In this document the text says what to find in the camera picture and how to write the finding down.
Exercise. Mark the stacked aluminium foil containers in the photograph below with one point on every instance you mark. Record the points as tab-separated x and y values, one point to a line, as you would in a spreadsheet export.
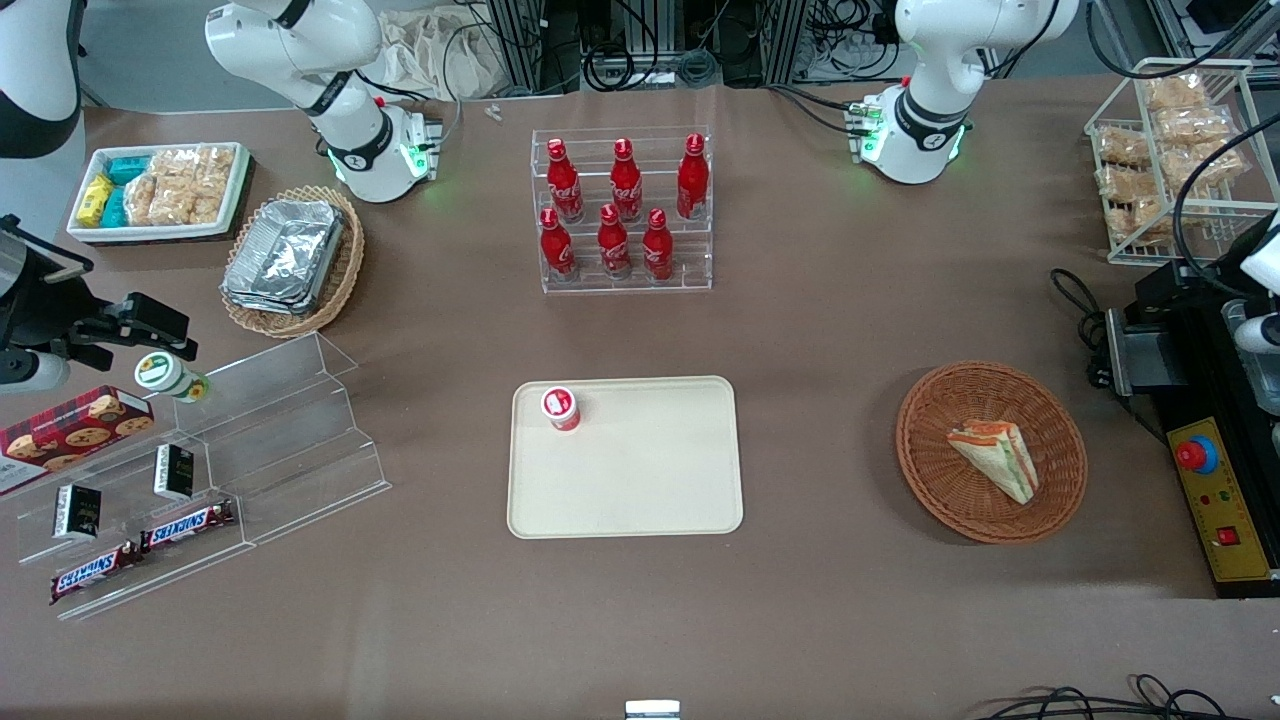
285	255

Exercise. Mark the yellow snack packet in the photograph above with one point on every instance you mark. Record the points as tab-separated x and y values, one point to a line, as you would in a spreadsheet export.
95	200

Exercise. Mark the triangle sandwich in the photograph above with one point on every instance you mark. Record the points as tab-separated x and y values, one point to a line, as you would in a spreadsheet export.
1000	455

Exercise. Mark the cream cloth bag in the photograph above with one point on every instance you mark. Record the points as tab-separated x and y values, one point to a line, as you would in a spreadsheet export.
430	55

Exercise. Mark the red tartan cookie box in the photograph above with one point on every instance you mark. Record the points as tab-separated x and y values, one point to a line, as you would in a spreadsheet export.
70	430

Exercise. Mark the green white lidded cup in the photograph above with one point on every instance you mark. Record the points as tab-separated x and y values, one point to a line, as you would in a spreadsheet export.
165	375

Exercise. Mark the bagged fried cracker packet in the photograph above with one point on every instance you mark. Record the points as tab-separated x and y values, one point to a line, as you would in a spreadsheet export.
1135	220
1200	165
1122	145
1195	125
1175	92
1125	183

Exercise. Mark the red white lidded cup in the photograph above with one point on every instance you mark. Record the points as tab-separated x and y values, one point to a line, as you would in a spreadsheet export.
561	408

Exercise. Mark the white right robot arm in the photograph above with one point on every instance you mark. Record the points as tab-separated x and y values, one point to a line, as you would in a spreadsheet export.
345	130

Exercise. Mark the cream plastic serving tray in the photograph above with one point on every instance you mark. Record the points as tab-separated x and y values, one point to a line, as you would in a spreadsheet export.
650	480

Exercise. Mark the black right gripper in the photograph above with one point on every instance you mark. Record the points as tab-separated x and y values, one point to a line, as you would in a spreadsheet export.
38	308

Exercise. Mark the clear acrylic step shelf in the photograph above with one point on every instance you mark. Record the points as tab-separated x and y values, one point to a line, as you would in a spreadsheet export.
290	440

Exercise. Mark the snickers chocolate bar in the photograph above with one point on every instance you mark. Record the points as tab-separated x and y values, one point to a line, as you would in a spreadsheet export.
92	573
188	526

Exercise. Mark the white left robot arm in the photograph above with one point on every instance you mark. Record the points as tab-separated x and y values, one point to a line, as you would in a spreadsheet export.
930	120

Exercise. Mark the white rectangular snack tray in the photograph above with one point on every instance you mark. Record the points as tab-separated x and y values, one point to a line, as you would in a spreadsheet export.
235	205

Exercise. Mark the red emergency stop button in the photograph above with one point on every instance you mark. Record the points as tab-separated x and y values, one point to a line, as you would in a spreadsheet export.
1196	455

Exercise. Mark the clear rice cracker packet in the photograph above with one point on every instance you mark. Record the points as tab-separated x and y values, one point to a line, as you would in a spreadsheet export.
212	180
175	165
172	203
142	200

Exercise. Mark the small black chocolate box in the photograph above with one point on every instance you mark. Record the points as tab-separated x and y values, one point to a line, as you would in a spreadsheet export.
175	472
77	512

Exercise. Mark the clear acrylic bottle rack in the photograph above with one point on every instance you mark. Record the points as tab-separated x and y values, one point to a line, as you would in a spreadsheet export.
690	255

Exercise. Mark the yellow control panel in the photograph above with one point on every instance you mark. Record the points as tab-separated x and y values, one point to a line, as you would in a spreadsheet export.
1235	500

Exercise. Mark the aluminium profile frame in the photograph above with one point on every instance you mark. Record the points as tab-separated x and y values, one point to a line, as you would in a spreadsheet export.
530	45

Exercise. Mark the oval light wicker basket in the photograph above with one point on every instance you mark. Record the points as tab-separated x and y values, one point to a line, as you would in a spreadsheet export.
335	290

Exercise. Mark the teal snack packet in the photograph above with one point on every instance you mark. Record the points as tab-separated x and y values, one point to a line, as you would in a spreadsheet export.
115	208
128	169

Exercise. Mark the black machine housing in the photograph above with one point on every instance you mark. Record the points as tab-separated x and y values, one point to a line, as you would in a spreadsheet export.
1190	330

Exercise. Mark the round brown wicker basket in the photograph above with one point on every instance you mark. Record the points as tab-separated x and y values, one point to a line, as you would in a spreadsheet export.
960	490

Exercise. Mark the red cola bottle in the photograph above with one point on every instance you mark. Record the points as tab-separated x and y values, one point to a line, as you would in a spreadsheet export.
565	190
657	250
626	190
692	185
614	248
557	250

